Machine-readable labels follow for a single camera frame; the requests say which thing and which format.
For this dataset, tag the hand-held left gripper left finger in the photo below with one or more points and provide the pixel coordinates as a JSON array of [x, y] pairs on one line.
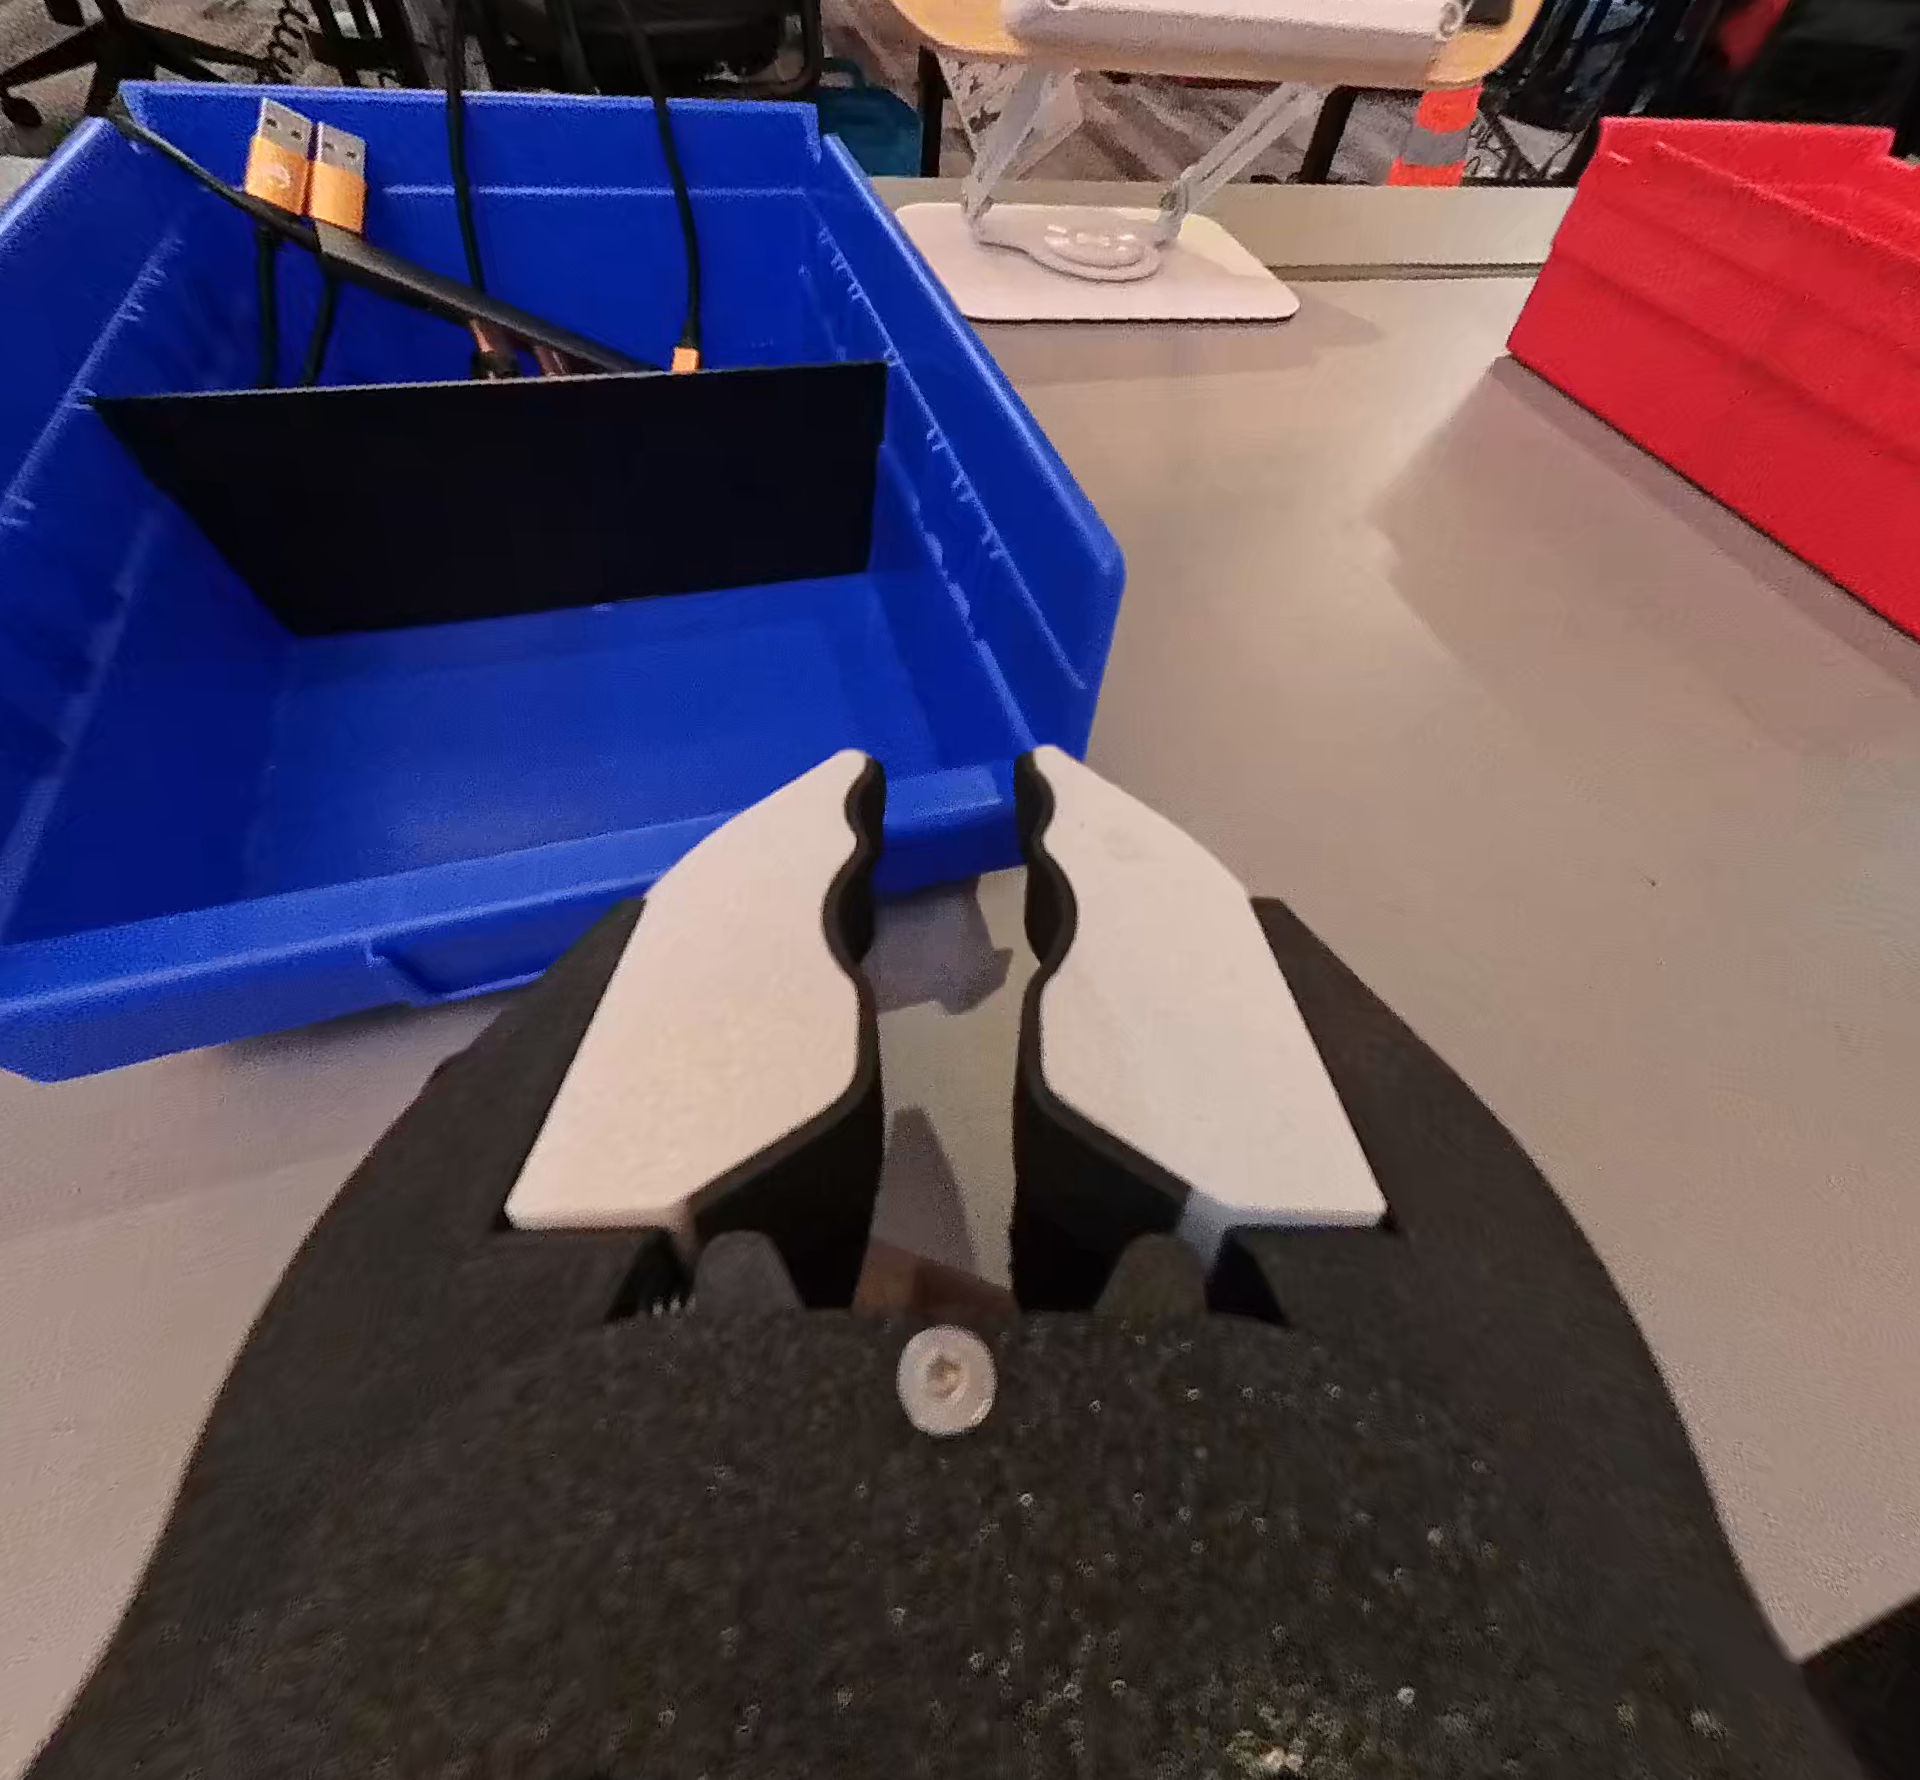
[[703, 1045]]

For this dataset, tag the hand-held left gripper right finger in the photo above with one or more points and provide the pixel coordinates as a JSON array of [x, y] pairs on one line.
[[1185, 1063]]

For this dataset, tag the blue storage bin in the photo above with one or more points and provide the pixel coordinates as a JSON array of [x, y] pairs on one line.
[[526, 760]]

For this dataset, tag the grey USB hub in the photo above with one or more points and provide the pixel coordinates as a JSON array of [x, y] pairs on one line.
[[421, 286]]

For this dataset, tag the red storage bin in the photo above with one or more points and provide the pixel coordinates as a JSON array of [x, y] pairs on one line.
[[1725, 386]]

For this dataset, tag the grey desk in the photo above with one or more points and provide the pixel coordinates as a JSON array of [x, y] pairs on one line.
[[1499, 835]]

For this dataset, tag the black bin divider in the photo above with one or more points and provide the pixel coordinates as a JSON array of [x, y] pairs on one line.
[[526, 491]]

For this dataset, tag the white stand with black board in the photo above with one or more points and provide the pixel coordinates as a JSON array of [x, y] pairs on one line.
[[1199, 286]]

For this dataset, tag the blue storage basket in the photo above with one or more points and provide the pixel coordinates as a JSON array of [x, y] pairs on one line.
[[867, 130]]

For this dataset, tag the orange traffic cone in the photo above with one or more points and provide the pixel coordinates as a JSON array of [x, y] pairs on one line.
[[1436, 149]]

